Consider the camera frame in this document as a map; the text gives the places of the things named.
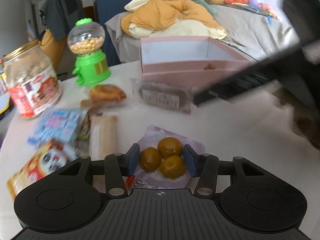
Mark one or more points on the beige wafer packet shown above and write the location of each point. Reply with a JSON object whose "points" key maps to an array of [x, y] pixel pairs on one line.
{"points": [[103, 136]]}

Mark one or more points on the blue candy bag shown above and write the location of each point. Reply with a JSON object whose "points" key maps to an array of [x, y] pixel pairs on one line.
{"points": [[57, 123]]}

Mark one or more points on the orange pastry cake packet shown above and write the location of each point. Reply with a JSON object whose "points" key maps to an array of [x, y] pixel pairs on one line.
{"points": [[103, 95]]}

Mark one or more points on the orange plush toy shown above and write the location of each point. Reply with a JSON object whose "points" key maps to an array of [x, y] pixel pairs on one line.
{"points": [[52, 48]]}

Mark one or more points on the dark jacket on chair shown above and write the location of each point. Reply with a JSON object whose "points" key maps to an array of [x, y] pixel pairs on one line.
{"points": [[61, 16]]}

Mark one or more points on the grey sofa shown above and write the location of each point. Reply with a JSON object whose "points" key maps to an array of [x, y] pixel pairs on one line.
{"points": [[252, 35]]}

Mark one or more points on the pink cardboard box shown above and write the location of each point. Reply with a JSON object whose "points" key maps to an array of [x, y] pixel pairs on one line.
{"points": [[191, 61]]}

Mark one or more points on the dark brown bar packet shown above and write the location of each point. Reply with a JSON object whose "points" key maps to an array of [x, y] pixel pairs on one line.
{"points": [[162, 95]]}

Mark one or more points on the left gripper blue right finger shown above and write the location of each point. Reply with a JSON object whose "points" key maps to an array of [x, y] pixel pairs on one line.
{"points": [[205, 168]]}

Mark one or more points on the egg yolk snack pack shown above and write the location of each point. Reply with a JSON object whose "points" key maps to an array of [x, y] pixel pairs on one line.
{"points": [[161, 164]]}

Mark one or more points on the colourful toys on sofa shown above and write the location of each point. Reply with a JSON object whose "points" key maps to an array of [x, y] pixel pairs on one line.
{"points": [[254, 6]]}

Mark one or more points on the peanut jar gold lid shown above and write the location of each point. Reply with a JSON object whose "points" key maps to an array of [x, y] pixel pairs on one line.
{"points": [[31, 80]]}

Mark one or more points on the green candy dispenser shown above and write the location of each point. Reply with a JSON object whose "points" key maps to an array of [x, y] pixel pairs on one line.
{"points": [[86, 40]]}

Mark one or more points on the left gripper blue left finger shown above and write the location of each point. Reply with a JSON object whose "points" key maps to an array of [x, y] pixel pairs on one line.
{"points": [[116, 167]]}

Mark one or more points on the orange and cream duvet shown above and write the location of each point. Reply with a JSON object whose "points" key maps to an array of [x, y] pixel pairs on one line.
{"points": [[150, 18]]}

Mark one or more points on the panda yellow snack bag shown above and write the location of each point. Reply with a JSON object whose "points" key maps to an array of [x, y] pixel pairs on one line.
{"points": [[51, 156]]}

